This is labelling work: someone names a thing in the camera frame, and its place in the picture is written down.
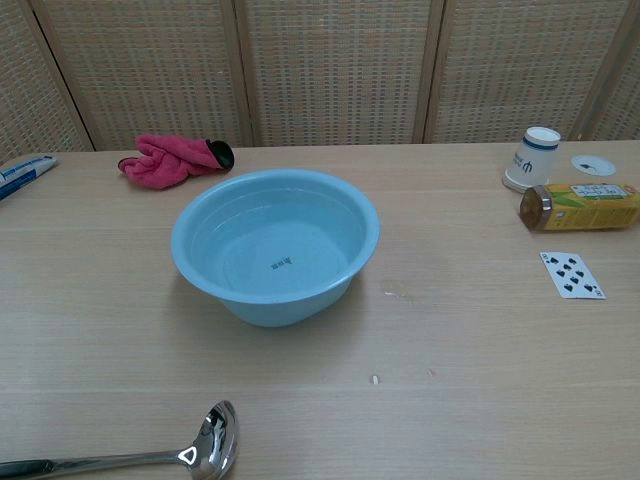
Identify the metal ladle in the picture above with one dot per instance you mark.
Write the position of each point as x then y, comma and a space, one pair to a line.
215, 440

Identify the light blue plastic basin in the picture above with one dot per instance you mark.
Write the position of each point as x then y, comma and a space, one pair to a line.
272, 250

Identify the woven rattan folding screen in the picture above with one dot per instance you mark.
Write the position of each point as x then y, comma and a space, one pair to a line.
320, 70

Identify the pink cloth with black trim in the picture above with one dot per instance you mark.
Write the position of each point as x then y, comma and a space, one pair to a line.
165, 162

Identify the white paper cup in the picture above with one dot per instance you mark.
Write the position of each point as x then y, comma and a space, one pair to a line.
531, 160

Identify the spades playing card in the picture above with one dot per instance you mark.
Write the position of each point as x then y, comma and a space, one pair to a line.
571, 275

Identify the yellow label tea bottle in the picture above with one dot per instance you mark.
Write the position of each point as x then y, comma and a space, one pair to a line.
585, 207

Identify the clear round lid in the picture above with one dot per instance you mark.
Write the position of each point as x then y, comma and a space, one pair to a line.
593, 165

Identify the blue and white toothpaste tube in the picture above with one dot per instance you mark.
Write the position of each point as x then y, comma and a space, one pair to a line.
22, 172

